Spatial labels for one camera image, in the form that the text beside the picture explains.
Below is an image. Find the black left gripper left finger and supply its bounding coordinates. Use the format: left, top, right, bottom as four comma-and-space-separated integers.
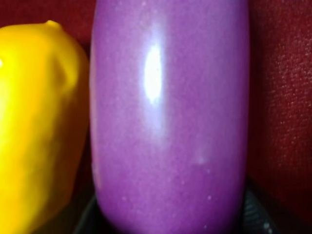
74, 195, 107, 234

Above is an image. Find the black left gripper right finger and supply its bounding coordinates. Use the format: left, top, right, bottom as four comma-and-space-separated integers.
240, 178, 281, 234

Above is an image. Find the purple toy eggplant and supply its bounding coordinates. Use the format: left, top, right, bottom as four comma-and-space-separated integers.
90, 0, 250, 234

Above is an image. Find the yellow toy mango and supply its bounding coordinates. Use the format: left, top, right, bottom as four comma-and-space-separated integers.
0, 20, 89, 234

